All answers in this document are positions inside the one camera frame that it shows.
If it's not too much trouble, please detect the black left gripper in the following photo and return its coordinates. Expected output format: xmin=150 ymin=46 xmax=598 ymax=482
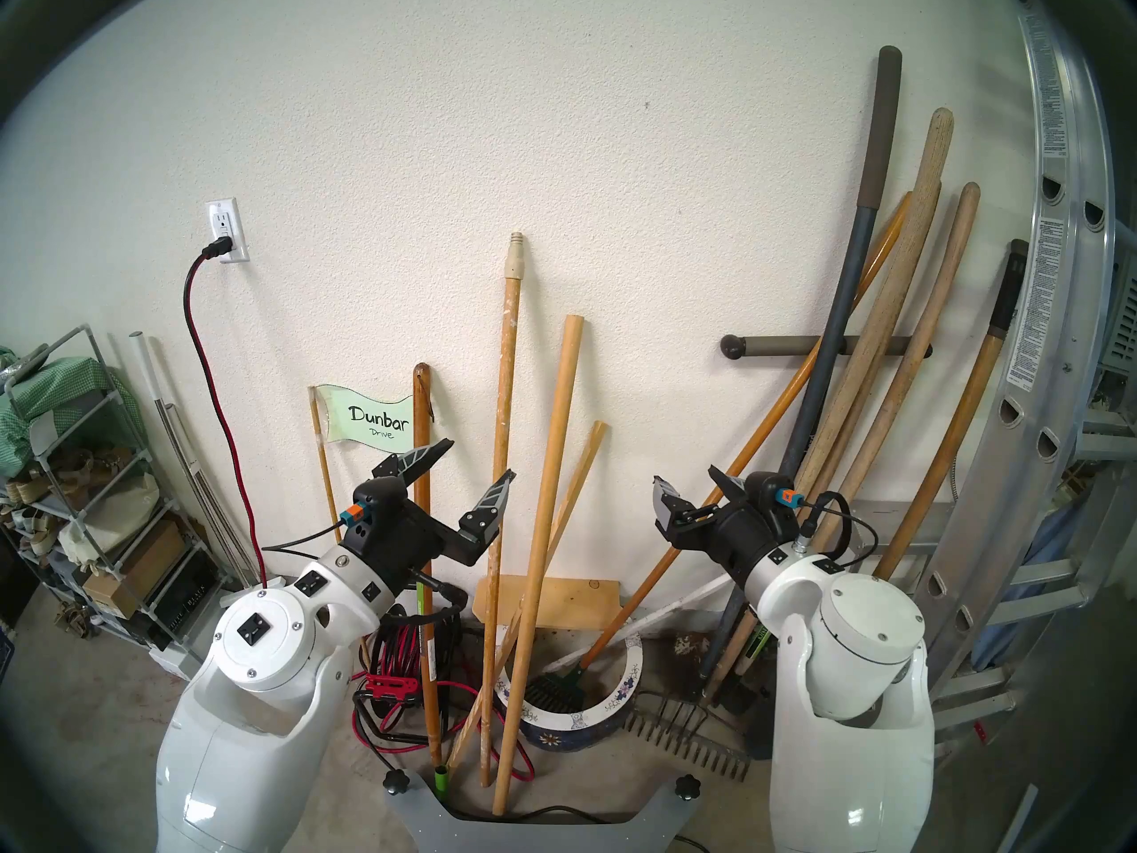
xmin=342 ymin=438 xmax=518 ymax=601

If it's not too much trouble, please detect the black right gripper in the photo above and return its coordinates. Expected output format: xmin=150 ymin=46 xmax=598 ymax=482
xmin=652 ymin=465 xmax=798 ymax=588

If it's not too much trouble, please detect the thick plain wooden dowel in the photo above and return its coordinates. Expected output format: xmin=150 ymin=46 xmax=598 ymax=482
xmin=491 ymin=315 xmax=585 ymax=817

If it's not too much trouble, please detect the paint-speckled pole with threaded tip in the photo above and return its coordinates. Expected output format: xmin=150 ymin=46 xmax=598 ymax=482
xmin=478 ymin=231 xmax=527 ymax=788

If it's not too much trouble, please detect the floral ceramic pot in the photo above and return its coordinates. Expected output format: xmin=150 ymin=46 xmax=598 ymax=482
xmin=493 ymin=634 xmax=645 ymax=754

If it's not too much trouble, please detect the green Dunbar Drive sign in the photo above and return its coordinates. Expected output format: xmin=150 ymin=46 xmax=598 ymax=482
xmin=315 ymin=382 xmax=418 ymax=455

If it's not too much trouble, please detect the thin flat wooden slat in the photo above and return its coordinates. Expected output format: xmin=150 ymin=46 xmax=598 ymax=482
xmin=444 ymin=420 xmax=610 ymax=772

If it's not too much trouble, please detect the small plywood board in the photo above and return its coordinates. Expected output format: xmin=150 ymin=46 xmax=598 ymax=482
xmin=471 ymin=576 xmax=623 ymax=632

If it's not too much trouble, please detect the green leaf rake head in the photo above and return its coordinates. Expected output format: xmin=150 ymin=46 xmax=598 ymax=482
xmin=524 ymin=665 xmax=587 ymax=714

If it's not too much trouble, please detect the metal garden rake head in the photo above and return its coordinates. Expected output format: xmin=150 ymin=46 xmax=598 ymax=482
xmin=622 ymin=690 xmax=756 ymax=783

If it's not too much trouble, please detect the blue shaft with grey grip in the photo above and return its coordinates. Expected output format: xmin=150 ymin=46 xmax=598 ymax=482
xmin=702 ymin=45 xmax=905 ymax=679

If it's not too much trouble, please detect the bundle of metal rods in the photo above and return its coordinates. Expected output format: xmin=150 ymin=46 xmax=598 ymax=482
xmin=155 ymin=400 xmax=258 ymax=590

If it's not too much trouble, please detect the black shoe box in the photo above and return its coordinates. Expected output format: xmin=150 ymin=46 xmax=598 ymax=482
xmin=147 ymin=554 xmax=223 ymax=634

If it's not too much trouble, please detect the brown cardboard box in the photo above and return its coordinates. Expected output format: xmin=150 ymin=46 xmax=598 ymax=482
xmin=84 ymin=518 xmax=192 ymax=619

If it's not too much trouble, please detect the white box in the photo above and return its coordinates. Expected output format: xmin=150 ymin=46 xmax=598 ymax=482
xmin=147 ymin=634 xmax=210 ymax=683

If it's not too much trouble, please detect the white cloth bag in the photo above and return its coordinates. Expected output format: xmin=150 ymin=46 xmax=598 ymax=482
xmin=58 ymin=474 xmax=165 ymax=568

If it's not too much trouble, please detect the grey metal shoe rack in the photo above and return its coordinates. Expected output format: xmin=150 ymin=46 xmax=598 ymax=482
xmin=0 ymin=325 xmax=223 ymax=674

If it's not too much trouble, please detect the green checked cloth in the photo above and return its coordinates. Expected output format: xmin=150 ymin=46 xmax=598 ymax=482
xmin=0 ymin=345 xmax=134 ymax=479

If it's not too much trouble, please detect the aluminium ladder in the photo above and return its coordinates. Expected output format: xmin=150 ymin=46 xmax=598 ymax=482
xmin=875 ymin=0 xmax=1120 ymax=745

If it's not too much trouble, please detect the white flat strip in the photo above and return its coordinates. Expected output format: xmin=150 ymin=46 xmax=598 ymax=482
xmin=995 ymin=785 xmax=1040 ymax=853

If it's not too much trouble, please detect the grey vented unit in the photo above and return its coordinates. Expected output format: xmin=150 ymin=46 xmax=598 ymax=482
xmin=1097 ymin=238 xmax=1137 ymax=399

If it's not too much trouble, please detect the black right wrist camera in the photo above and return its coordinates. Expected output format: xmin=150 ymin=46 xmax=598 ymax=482
xmin=744 ymin=471 xmax=805 ymax=519

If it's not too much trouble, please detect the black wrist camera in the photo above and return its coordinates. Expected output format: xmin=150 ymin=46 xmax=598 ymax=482
xmin=351 ymin=478 xmax=411 ymax=532
xmin=744 ymin=471 xmax=805 ymax=519

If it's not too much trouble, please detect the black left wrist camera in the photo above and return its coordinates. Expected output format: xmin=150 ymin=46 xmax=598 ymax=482
xmin=351 ymin=478 xmax=411 ymax=532

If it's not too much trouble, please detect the dark wooden stick with cord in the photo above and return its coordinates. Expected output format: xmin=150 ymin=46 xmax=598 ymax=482
xmin=412 ymin=363 xmax=445 ymax=769

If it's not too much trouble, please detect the glossy orange rake handle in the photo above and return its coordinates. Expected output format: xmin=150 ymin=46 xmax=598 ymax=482
xmin=577 ymin=192 xmax=914 ymax=674

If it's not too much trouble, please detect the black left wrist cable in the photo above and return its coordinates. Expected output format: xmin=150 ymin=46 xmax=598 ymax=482
xmin=262 ymin=522 xmax=470 ymax=632

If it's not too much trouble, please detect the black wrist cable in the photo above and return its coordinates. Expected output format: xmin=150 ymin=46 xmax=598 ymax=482
xmin=262 ymin=522 xmax=470 ymax=632
xmin=797 ymin=491 xmax=880 ymax=570

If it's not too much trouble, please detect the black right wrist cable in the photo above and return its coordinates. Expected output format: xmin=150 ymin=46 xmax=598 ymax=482
xmin=797 ymin=491 xmax=880 ymax=570

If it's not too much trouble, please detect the grey wall hook bar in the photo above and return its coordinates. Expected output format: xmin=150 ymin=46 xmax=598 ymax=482
xmin=720 ymin=333 xmax=934 ymax=362

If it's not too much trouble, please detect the brown handle with black grip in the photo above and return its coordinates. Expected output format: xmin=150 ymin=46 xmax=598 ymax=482
xmin=873 ymin=239 xmax=1030 ymax=581

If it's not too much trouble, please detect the black base cable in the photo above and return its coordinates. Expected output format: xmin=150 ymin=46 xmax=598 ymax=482
xmin=440 ymin=802 xmax=645 ymax=825

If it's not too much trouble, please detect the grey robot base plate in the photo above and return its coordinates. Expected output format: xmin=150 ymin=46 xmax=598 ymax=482
xmin=384 ymin=776 xmax=704 ymax=853

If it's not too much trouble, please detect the thick pale wooden tool handle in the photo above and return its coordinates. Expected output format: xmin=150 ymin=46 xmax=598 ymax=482
xmin=706 ymin=108 xmax=956 ymax=697

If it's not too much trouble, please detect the white wall outlet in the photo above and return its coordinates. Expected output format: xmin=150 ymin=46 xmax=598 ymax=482
xmin=205 ymin=197 xmax=250 ymax=264

